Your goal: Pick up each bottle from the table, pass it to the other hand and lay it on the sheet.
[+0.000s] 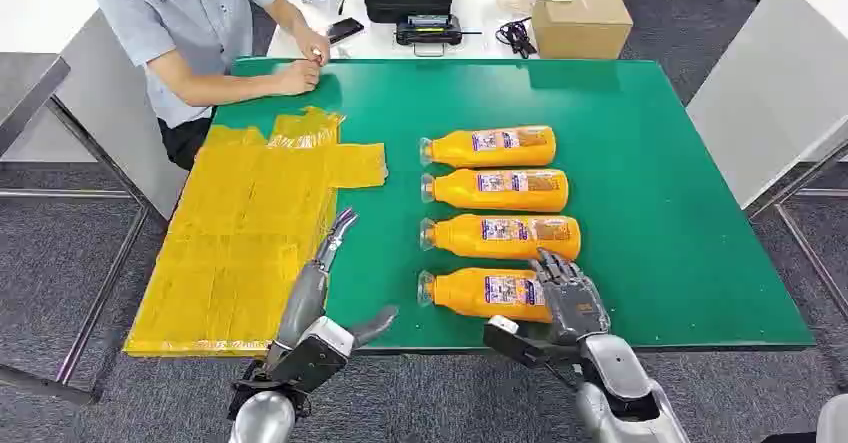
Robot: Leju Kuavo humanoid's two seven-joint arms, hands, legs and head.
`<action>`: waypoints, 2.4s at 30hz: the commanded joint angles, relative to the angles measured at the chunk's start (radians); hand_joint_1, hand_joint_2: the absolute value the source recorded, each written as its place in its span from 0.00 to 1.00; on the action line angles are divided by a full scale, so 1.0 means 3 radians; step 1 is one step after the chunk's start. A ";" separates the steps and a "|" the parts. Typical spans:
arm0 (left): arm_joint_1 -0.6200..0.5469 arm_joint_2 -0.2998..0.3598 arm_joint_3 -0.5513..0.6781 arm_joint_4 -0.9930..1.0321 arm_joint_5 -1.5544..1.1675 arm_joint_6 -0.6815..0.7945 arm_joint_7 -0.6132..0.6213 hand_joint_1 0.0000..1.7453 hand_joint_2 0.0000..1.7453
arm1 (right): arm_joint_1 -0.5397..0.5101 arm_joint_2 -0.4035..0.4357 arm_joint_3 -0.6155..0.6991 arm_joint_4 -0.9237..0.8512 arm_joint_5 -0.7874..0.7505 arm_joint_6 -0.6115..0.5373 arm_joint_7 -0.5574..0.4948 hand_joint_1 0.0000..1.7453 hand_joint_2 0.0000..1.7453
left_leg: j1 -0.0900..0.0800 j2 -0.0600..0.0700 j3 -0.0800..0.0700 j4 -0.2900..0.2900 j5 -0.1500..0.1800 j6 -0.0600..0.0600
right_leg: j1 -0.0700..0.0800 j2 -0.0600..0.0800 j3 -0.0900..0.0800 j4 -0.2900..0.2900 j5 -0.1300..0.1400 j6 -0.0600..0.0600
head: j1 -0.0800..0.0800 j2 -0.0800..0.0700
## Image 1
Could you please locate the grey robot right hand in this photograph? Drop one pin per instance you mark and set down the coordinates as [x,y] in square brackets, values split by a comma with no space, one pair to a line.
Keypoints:
[573,307]

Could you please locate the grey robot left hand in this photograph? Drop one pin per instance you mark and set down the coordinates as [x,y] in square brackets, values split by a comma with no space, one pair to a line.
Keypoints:
[306,301]

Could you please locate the person's left hand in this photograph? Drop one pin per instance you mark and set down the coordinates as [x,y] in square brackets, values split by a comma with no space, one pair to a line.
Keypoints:
[312,46]

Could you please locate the person's right hand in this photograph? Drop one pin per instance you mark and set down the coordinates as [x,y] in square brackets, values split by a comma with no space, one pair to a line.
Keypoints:
[298,77]

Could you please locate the yellow plastic bag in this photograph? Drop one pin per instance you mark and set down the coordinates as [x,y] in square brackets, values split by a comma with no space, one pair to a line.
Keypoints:
[308,128]

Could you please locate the orange drink bottle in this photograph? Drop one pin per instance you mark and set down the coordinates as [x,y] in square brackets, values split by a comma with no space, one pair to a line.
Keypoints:
[477,294]
[503,236]
[497,190]
[490,147]

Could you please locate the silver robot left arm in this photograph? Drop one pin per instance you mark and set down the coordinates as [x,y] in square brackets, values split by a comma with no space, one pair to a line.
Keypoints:
[262,419]

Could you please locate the black smartphone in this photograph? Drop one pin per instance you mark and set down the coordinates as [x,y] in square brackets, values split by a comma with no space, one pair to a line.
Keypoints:
[345,30]

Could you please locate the yellow plastic sheet stack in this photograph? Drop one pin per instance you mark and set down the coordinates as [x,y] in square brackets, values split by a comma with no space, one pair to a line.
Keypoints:
[232,241]

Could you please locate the person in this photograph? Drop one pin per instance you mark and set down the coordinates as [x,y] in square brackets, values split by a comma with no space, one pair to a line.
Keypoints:
[185,22]

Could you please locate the white table with side panel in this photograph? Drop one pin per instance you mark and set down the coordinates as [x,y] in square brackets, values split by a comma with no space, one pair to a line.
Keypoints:
[86,95]

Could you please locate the brown cardboard box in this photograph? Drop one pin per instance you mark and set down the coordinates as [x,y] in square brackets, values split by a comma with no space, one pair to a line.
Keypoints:
[582,22]

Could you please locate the white table with metal legs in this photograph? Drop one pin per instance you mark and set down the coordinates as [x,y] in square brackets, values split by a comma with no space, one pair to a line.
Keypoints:
[768,82]

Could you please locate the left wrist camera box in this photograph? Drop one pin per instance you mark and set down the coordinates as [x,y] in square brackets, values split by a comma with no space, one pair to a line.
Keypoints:
[318,354]

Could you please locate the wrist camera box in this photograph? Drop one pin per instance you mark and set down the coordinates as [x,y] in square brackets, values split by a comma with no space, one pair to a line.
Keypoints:
[318,354]
[513,346]

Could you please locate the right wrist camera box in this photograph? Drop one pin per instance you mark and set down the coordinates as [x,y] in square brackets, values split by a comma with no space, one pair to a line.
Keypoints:
[513,346]

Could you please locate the metal table frame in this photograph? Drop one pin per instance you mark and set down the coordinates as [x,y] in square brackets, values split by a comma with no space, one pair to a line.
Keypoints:
[99,294]

